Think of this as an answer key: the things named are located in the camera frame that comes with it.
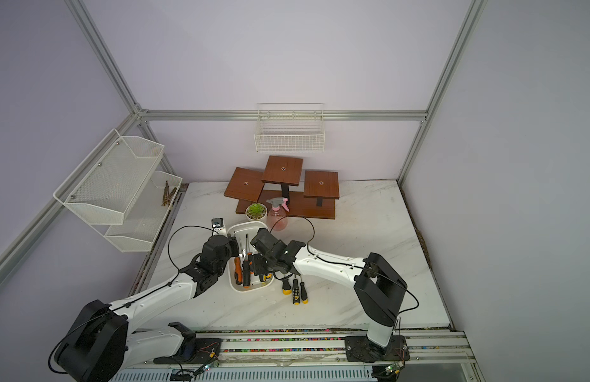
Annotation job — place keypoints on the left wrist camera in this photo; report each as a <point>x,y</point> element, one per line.
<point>218,227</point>

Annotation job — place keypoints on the white mesh lower shelf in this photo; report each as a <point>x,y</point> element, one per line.
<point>143,223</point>

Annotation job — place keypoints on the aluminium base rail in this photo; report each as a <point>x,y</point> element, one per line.
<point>313,355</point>

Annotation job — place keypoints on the white plastic storage box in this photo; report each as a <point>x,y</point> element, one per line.
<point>239,231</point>

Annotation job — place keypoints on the potted green succulent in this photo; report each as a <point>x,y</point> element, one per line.
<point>256,212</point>

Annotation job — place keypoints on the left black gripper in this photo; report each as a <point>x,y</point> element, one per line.
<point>233,247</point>

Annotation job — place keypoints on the aluminium frame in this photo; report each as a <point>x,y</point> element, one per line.
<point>18,251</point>

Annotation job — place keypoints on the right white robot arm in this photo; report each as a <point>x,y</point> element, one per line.
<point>379,288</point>

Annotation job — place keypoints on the black orange hex-collar screwdriver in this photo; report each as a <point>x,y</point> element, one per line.
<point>246,263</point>

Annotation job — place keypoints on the white mesh upper shelf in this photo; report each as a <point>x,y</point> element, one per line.
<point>105,186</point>

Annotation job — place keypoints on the pink spray bottle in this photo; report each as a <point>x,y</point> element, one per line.
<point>277,213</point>

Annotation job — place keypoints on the long yellow-dotted flathead screwdriver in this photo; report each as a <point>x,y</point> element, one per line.
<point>296,292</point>

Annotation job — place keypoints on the stubby black yellow screwdriver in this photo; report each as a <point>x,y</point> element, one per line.
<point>286,286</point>

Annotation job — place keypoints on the white mesh shelf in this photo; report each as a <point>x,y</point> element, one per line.
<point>105,186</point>
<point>143,223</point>

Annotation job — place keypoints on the brown twigs in shelf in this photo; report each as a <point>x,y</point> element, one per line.
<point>169,193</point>

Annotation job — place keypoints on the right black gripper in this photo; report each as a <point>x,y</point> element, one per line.
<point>257,264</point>

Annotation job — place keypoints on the white wire wall basket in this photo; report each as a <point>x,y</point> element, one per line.
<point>290,128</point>

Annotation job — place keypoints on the brown wooden tiered stand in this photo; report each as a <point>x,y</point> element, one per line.
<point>308,193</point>

